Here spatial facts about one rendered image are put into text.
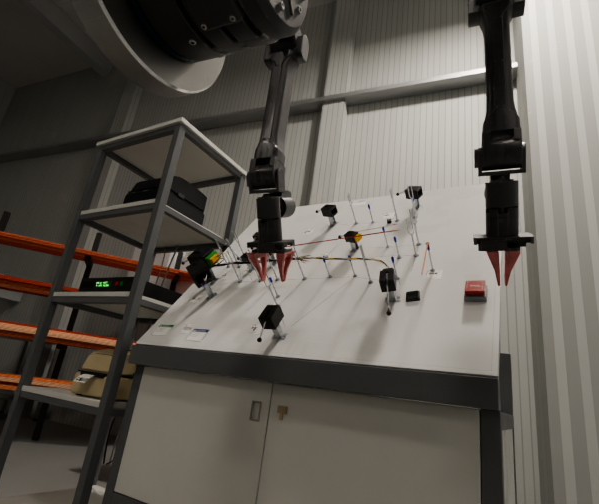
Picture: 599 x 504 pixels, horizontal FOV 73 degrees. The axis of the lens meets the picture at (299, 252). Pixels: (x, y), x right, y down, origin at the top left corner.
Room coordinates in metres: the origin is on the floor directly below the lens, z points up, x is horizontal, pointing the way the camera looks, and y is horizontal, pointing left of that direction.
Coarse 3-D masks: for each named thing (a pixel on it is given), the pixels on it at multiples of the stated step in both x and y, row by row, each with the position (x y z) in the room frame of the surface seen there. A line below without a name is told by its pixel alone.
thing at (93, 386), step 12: (96, 360) 1.68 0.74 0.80; (108, 360) 1.65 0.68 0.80; (84, 372) 1.66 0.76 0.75; (96, 372) 1.64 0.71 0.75; (132, 372) 1.67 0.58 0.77; (72, 384) 1.68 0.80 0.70; (84, 384) 1.65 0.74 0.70; (96, 384) 1.62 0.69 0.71; (120, 384) 1.63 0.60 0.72; (96, 396) 1.62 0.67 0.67; (120, 396) 1.65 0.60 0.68
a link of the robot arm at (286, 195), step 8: (280, 168) 0.83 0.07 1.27; (280, 176) 0.83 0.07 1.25; (248, 184) 0.86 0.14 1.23; (280, 184) 0.84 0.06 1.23; (256, 192) 0.86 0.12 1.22; (264, 192) 0.85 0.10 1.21; (272, 192) 0.87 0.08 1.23; (280, 192) 0.90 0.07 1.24; (288, 192) 0.93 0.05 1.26; (288, 200) 0.92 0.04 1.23; (288, 208) 0.92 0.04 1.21; (288, 216) 0.96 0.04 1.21
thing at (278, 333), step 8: (264, 312) 1.18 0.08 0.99; (272, 312) 1.17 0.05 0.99; (280, 312) 1.19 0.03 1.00; (264, 320) 1.17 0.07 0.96; (272, 320) 1.16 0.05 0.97; (280, 320) 1.19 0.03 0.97; (264, 328) 1.20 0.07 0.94; (272, 328) 1.18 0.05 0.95; (280, 328) 1.22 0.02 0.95; (280, 336) 1.23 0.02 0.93
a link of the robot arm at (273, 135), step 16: (304, 48) 0.81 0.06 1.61; (272, 64) 0.82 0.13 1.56; (288, 64) 0.81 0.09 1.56; (272, 80) 0.82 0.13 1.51; (288, 80) 0.82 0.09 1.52; (272, 96) 0.82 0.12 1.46; (288, 96) 0.84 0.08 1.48; (272, 112) 0.82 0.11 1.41; (288, 112) 0.85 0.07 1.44; (272, 128) 0.82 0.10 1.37; (272, 144) 0.82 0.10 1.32; (256, 160) 0.84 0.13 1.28; (272, 160) 0.82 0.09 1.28; (256, 176) 0.84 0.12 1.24; (272, 176) 0.82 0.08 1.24
